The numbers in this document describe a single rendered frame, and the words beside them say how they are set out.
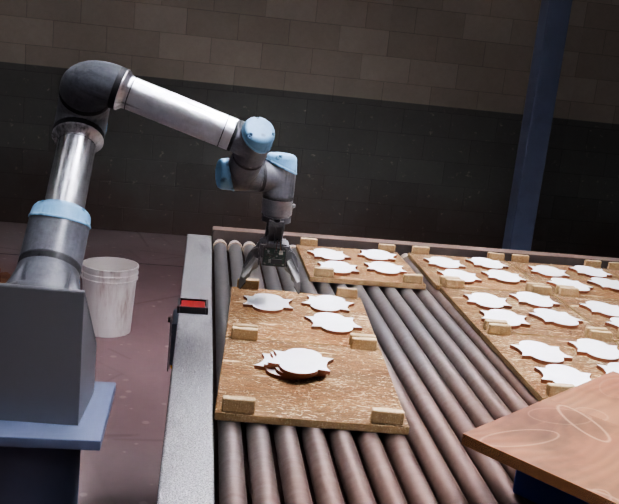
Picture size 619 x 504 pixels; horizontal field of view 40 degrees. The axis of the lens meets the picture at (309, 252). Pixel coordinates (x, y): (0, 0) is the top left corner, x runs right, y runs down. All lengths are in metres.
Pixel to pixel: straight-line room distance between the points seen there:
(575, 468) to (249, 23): 5.95
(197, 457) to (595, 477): 0.61
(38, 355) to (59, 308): 0.10
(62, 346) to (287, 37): 5.58
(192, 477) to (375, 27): 5.95
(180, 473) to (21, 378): 0.39
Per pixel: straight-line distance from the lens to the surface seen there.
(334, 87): 7.04
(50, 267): 1.63
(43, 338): 1.59
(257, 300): 2.19
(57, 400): 1.63
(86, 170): 1.96
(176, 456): 1.44
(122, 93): 1.94
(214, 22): 6.95
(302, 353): 1.79
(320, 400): 1.64
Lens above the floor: 1.57
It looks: 13 degrees down
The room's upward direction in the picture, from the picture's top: 6 degrees clockwise
